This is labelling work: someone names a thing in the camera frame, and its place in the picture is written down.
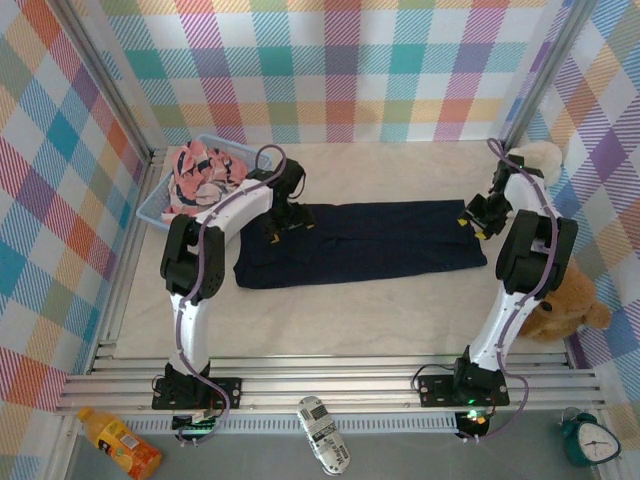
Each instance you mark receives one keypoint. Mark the white plush dog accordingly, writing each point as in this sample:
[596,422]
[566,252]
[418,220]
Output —
[547,157]

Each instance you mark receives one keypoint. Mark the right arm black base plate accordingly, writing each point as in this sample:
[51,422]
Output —
[435,390]

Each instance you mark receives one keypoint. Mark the teal alarm clock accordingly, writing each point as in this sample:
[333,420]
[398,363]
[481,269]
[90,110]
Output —
[592,442]

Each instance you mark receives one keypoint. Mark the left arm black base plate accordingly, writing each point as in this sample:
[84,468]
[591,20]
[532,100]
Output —
[225,392]

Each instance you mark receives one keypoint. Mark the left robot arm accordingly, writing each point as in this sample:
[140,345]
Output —
[190,330]

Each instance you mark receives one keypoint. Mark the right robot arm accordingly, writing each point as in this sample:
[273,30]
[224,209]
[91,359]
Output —
[500,330]

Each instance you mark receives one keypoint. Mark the brown teddy bear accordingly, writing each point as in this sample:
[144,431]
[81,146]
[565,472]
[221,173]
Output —
[580,300]

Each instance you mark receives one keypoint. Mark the blue plastic laundry basket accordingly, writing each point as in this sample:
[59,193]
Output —
[150,210]

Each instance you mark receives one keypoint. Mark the aluminium rail frame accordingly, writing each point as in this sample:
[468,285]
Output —
[325,387]

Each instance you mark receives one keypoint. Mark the navy blue garment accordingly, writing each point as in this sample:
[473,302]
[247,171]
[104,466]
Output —
[375,245]

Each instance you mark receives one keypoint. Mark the orange juice bottle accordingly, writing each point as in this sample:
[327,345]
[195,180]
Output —
[120,442]

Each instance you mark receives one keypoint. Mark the aluminium side rail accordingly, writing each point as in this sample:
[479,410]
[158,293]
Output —
[120,300]

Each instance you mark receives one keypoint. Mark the pink whale print garment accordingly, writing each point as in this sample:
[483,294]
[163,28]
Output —
[200,175]

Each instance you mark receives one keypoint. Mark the aluminium corner post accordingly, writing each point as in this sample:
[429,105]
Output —
[545,75]
[107,82]

